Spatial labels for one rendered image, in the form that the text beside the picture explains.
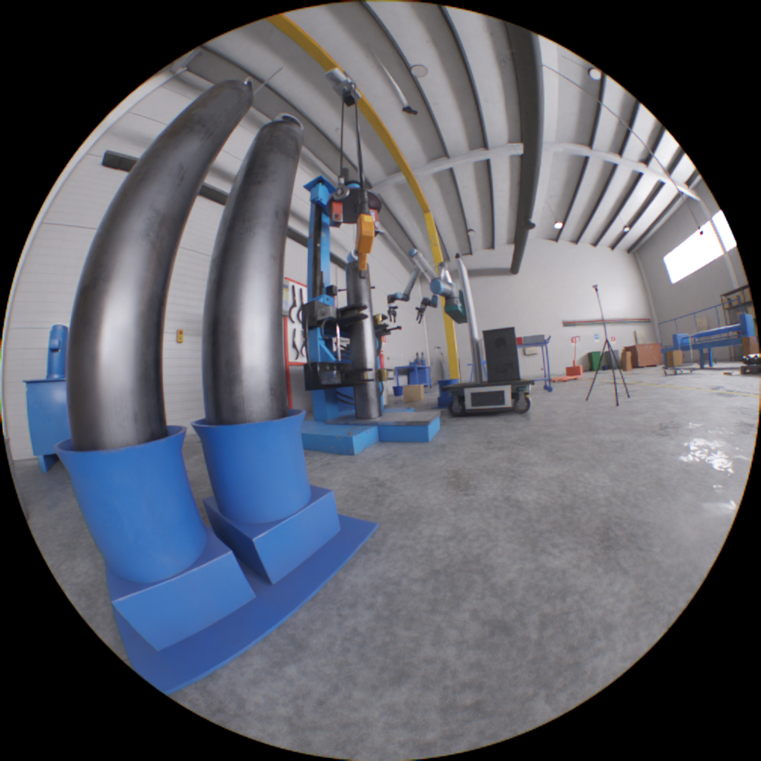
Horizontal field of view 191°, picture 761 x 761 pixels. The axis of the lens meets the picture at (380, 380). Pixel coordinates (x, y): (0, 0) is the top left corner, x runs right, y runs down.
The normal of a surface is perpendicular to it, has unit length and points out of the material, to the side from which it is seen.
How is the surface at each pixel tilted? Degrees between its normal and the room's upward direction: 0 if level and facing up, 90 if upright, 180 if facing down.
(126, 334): 90
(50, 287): 90
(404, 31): 173
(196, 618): 90
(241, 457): 90
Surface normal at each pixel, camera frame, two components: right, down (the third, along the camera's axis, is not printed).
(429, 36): 0.19, 0.98
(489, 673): -0.09, -1.00
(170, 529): 0.99, -0.09
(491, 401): -0.52, 0.04
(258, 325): 0.82, -0.07
